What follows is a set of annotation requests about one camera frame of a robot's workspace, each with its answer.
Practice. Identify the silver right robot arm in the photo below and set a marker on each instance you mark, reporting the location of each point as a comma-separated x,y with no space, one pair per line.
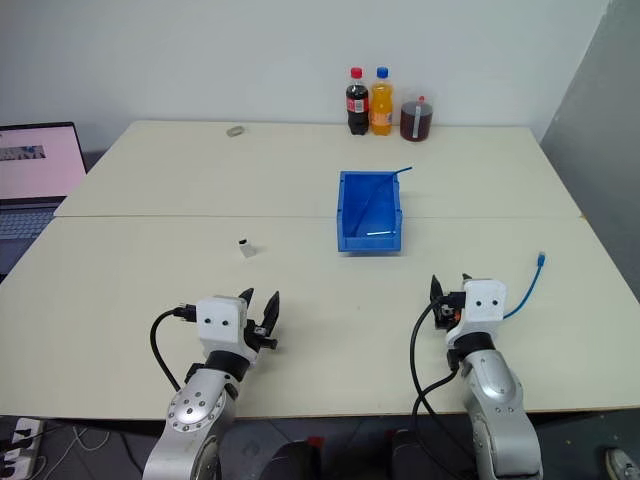
495,395

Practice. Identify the cola bottle red cap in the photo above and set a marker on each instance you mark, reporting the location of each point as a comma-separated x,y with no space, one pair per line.
357,107

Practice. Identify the orange soda bottle blue cap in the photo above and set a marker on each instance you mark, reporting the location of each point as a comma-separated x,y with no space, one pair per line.
381,107

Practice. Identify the dark rounded shape red spot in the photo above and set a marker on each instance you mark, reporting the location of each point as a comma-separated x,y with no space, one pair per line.
295,462

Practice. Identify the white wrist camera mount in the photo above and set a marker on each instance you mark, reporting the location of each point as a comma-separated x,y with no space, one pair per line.
220,325
482,307

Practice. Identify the white power strip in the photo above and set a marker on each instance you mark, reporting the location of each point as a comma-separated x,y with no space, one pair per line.
20,450

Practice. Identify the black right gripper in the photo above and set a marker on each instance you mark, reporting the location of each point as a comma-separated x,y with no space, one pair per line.
447,312

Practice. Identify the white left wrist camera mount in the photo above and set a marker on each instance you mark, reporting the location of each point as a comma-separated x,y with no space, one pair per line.
220,325

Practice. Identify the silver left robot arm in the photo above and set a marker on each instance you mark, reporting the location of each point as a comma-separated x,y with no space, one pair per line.
200,400

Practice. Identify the clear jar dark red liquid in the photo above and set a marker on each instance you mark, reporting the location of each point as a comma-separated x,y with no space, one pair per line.
416,122

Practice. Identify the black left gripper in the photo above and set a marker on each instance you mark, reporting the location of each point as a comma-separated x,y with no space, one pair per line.
259,336

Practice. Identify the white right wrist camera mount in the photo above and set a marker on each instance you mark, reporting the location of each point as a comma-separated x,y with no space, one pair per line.
482,307

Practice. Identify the grey partition panel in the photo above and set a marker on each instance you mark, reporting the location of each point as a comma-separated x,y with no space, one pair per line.
600,150

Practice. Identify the grey open laptop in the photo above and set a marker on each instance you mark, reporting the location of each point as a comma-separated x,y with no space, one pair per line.
30,170

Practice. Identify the grey shoe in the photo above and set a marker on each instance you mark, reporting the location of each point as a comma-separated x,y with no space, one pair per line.
622,464

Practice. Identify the small grey eraser block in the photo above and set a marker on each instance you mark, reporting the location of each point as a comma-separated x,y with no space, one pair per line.
235,131

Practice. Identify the small white adapter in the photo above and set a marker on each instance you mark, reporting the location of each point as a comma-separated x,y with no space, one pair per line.
246,248

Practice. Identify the blue plastic storage bin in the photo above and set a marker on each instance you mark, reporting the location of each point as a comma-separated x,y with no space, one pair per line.
350,245

